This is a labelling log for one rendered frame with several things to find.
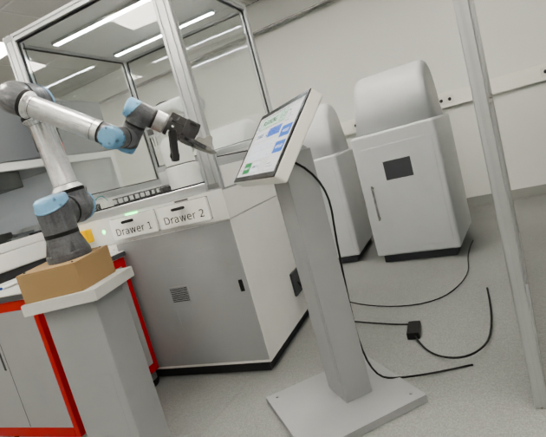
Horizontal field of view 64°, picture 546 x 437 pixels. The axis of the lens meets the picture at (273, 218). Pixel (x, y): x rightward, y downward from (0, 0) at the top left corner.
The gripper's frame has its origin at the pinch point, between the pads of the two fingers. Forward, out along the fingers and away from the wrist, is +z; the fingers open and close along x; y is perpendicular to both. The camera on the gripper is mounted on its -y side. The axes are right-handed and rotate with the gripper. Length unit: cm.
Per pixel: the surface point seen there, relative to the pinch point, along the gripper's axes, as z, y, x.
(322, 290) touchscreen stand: 55, -32, -20
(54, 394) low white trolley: -16, -118, 37
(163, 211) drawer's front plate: -3, -28, 54
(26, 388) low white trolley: -27, -123, 48
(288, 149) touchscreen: 15.9, 4.7, -38.4
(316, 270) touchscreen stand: 49, -26, -20
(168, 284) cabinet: 15, -61, 63
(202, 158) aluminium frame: 1.4, 2.3, 36.4
